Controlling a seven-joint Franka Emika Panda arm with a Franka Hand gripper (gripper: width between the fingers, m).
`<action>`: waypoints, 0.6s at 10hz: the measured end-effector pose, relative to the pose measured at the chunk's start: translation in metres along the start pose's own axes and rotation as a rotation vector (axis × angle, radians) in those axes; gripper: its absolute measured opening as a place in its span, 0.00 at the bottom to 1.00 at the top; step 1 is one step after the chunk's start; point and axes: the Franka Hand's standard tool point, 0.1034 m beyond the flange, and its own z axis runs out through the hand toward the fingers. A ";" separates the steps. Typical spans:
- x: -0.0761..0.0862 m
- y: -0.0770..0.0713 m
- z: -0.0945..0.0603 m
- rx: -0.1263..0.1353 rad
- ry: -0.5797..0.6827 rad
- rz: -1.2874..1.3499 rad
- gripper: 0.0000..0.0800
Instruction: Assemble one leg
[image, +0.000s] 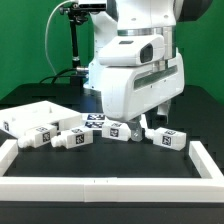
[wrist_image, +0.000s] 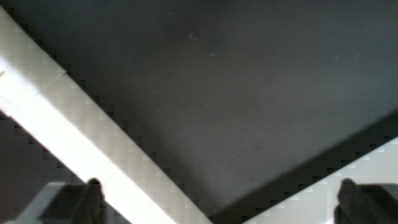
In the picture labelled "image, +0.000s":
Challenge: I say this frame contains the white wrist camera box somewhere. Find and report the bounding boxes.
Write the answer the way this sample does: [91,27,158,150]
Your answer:
[98,35,165,67]

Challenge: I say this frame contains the white square table top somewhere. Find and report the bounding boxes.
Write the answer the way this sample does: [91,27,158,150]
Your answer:
[0,101,82,138]

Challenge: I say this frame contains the white sheet with markers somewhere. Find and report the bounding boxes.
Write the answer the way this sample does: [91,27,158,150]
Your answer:
[82,113,105,129]

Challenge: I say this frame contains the white cable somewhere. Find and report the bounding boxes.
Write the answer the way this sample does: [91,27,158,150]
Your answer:
[44,0,80,76]

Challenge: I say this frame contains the white U-shaped fence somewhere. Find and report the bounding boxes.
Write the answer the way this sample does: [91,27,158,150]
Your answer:
[0,140,224,203]

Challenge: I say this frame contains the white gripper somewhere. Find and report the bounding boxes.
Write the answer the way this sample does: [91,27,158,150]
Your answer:
[101,53,184,141]

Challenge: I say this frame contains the black camera stand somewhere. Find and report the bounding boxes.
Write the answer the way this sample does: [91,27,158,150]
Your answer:
[59,3,88,87]

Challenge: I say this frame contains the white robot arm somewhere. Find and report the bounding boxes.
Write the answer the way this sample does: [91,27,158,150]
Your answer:
[78,0,213,141]

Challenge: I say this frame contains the black cable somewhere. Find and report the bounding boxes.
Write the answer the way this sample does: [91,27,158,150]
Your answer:
[39,68,88,84]

